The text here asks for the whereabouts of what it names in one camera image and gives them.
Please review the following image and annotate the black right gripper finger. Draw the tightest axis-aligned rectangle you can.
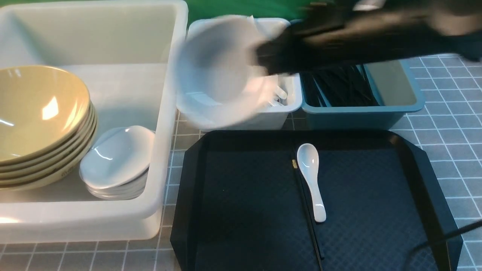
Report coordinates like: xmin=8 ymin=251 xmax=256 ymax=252
xmin=256 ymin=34 xmax=302 ymax=75

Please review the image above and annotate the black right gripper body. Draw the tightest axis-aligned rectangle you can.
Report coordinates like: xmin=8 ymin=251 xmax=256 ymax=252
xmin=286 ymin=0 xmax=482 ymax=74

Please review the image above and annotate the white square dish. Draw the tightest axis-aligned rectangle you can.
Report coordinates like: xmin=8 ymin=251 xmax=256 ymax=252
xmin=174 ymin=15 xmax=278 ymax=130

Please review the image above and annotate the white soup spoon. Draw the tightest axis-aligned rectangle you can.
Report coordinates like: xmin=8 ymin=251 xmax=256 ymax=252
xmin=296 ymin=143 xmax=326 ymax=223

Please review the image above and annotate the black chopstick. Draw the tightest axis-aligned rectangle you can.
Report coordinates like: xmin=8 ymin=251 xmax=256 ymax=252
xmin=290 ymin=140 xmax=323 ymax=271

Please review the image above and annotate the yellow noodle bowl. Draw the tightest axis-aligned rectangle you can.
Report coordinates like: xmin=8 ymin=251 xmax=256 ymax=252
xmin=1 ymin=125 xmax=98 ymax=190
xmin=0 ymin=103 xmax=95 ymax=173
xmin=0 ymin=124 xmax=100 ymax=190
xmin=0 ymin=65 xmax=91 ymax=164
xmin=0 ymin=112 xmax=98 ymax=180

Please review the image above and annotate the top yellow noodle bowl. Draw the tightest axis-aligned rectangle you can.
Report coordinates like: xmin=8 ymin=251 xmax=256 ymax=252
xmin=0 ymin=65 xmax=91 ymax=164

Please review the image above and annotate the white spoon bin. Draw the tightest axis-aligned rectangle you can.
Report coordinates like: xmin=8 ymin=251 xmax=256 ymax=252
xmin=177 ymin=17 xmax=303 ymax=132

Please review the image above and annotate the bundle of black chopsticks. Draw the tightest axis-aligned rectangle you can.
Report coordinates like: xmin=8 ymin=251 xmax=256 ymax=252
xmin=300 ymin=65 xmax=384 ymax=107

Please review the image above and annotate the blue chopstick bin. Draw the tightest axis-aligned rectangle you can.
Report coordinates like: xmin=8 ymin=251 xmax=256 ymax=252
xmin=296 ymin=60 xmax=425 ymax=130

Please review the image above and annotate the large white plastic bin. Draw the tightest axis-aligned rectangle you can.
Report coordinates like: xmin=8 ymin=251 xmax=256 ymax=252
xmin=0 ymin=0 xmax=188 ymax=245

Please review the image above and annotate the black serving tray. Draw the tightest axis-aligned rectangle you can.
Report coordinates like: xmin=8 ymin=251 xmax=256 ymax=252
xmin=171 ymin=130 xmax=458 ymax=271

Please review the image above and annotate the top white stacked dish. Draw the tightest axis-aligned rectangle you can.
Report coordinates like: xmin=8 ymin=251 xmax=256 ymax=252
xmin=79 ymin=126 xmax=155 ymax=189

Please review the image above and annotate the white stacked dish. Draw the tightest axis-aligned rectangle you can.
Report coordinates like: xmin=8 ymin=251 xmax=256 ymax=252
xmin=79 ymin=126 xmax=155 ymax=189
xmin=86 ymin=173 xmax=148 ymax=192
xmin=87 ymin=185 xmax=145 ymax=200

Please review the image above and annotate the black cable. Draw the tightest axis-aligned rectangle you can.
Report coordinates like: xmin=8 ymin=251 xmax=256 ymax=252
xmin=405 ymin=220 xmax=482 ymax=271

